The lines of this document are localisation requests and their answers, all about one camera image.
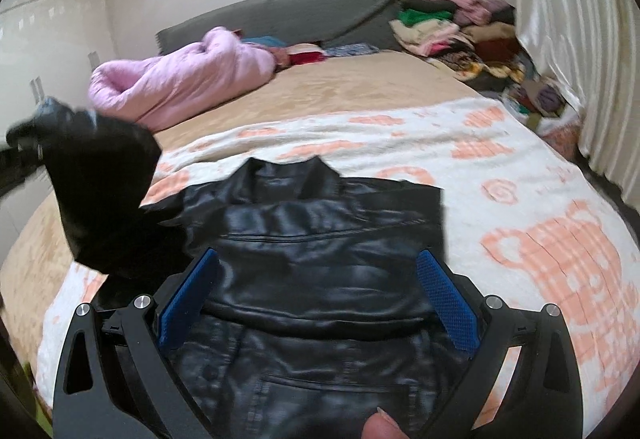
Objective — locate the grey cushion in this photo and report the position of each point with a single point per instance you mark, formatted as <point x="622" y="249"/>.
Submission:
<point x="300" y="14"/>

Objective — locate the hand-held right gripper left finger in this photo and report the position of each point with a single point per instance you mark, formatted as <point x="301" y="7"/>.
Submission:
<point x="187" y="304"/>

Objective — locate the person's right hand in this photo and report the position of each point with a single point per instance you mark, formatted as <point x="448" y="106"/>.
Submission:
<point x="381" y="425"/>

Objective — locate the pile of folded clothes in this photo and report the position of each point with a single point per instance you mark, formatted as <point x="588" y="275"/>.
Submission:
<point x="450" y="34"/>

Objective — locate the patterned cloth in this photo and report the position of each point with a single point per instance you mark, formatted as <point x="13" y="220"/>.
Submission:
<point x="350" y="50"/>

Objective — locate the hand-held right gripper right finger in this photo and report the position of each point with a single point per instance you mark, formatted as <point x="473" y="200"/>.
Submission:
<point x="447" y="304"/>

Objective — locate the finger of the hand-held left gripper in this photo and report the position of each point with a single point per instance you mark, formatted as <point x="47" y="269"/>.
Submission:
<point x="45" y="114"/>

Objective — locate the white wardrobe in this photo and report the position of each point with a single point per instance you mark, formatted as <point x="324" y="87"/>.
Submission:
<point x="50" y="29"/>

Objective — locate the red cloth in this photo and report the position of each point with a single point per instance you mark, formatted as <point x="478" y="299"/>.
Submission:
<point x="302" y="55"/>

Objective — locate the pink pillow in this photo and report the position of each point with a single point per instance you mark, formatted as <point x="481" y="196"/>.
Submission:
<point x="185" y="84"/>

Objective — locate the blue cloth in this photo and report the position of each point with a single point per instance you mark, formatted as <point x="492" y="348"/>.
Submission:
<point x="265" y="41"/>

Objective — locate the white orange printed blanket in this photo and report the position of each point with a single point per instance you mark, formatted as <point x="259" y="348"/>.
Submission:
<point x="500" y="199"/>

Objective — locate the black leather jacket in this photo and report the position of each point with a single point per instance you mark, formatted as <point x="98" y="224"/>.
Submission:
<point x="310" y="244"/>

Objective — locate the white satin curtain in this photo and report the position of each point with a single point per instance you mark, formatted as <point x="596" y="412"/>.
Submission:
<point x="575" y="19"/>

